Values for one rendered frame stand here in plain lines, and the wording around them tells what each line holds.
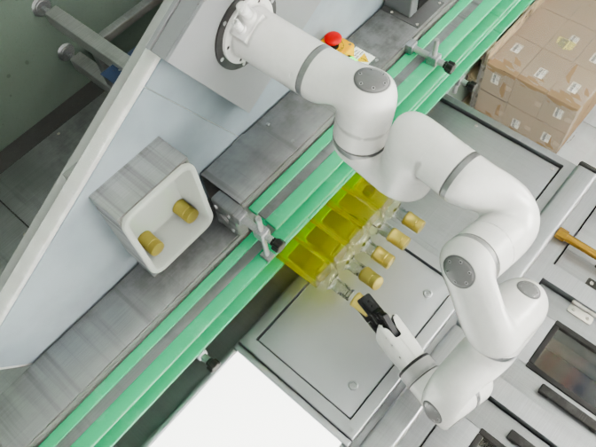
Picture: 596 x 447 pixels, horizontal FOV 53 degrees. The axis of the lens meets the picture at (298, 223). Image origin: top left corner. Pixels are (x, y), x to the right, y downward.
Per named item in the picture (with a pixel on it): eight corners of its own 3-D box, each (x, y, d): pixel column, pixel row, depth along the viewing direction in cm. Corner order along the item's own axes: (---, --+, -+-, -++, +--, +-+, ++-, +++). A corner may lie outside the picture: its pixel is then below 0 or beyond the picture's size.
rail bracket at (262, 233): (239, 243, 132) (281, 276, 128) (227, 204, 118) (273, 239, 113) (249, 233, 133) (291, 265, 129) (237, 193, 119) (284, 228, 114)
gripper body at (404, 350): (428, 366, 126) (395, 325, 130) (435, 351, 117) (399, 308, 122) (400, 387, 124) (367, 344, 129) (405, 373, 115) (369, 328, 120)
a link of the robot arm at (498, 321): (453, 279, 106) (403, 323, 98) (497, 192, 91) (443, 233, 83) (532, 340, 99) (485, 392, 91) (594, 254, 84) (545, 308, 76)
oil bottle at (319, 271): (255, 243, 140) (325, 296, 132) (253, 231, 135) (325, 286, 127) (272, 226, 142) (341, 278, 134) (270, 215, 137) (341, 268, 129)
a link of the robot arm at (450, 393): (495, 308, 103) (455, 372, 118) (443, 340, 97) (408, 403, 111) (533, 344, 99) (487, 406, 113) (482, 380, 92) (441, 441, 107)
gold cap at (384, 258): (370, 261, 135) (386, 271, 133) (370, 254, 131) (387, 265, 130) (380, 249, 136) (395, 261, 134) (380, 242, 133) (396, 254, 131)
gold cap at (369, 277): (360, 283, 132) (373, 294, 129) (356, 273, 129) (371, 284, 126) (371, 272, 133) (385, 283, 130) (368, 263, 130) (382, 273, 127)
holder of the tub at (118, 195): (135, 262, 129) (159, 284, 127) (88, 196, 106) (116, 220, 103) (192, 210, 135) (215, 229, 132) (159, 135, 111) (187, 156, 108)
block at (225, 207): (215, 222, 133) (238, 239, 131) (207, 199, 125) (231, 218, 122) (227, 211, 134) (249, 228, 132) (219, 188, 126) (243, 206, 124)
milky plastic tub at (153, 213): (128, 254, 125) (156, 278, 121) (88, 198, 105) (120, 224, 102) (188, 199, 130) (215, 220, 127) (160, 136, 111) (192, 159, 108)
